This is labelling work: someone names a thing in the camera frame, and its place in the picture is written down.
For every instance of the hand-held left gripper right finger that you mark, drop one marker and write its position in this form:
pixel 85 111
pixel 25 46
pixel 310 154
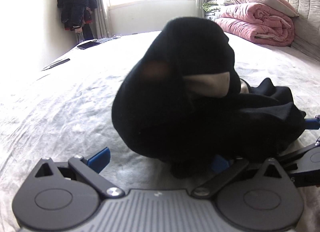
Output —
pixel 220 164

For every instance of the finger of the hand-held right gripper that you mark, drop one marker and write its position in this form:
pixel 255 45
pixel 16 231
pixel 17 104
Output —
pixel 312 122

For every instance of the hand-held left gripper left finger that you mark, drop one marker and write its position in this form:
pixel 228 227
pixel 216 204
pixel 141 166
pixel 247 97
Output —
pixel 100 159

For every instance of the beige black-sleeved bear sweatshirt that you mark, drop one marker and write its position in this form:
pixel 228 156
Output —
pixel 175 97

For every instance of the bed with grey sheet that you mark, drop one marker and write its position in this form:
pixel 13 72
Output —
pixel 75 97

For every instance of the dark flat phone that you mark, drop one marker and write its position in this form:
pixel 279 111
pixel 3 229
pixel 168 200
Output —
pixel 57 63

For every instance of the folded pink quilt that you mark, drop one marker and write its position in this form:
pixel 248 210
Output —
pixel 255 24

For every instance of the dark tablet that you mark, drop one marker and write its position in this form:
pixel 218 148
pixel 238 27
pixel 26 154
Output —
pixel 88 45

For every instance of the grey quilted headboard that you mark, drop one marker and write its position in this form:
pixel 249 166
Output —
pixel 307 2

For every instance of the pink grey pillow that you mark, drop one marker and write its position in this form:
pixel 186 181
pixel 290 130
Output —
pixel 265 1

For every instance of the pale floral pillow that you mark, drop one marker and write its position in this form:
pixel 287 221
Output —
pixel 221 1

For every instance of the green patterned cloth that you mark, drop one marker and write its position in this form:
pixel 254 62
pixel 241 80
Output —
pixel 208 8

